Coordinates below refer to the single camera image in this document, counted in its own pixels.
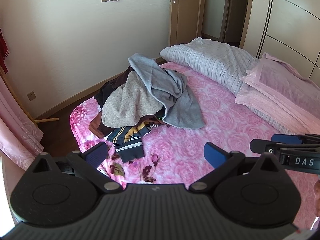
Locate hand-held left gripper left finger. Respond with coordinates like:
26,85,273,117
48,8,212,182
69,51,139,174
32,142,122,194

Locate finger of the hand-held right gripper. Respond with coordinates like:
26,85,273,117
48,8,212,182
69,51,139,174
250,138,303,154
271,133,304,145

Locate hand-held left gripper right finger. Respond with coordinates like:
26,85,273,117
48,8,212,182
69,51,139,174
189,142,284,193

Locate grey knit sweater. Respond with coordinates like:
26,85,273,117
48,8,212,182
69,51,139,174
128,53,204,130

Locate person's right hand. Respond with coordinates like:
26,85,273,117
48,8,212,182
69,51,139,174
313,179,320,217

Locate brown garment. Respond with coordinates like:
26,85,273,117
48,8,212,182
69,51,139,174
89,110,113,139

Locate pink floral blanket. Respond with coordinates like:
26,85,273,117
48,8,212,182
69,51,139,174
69,62,320,232

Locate pink pillow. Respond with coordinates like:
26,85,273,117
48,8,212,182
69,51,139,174
240,52,320,120
235,87,320,135

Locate navy yellow striped shirt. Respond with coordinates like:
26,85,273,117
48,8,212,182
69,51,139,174
104,121,160,163

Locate black garment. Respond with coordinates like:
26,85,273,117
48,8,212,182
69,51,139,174
94,81,118,112

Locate wooden stick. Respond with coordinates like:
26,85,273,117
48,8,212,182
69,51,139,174
34,117,59,124

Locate light heather grey sweater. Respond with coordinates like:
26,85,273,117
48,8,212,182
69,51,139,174
102,71,165,128

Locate dark maroon garment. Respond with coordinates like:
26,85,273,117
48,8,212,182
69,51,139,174
111,66,134,89

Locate pink curtain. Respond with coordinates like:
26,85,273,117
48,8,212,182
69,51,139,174
0,75,45,158

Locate grey striped duvet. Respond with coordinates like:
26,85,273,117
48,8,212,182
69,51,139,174
159,37,262,98

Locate white wardrobe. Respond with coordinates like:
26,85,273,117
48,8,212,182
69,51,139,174
255,0,320,80

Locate dark wooden door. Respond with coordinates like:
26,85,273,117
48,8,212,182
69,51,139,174
222,0,251,43

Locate red cloth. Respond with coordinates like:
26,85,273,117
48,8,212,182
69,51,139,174
0,27,9,74

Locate light wooden door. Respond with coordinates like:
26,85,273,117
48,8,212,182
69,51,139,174
169,0,207,47

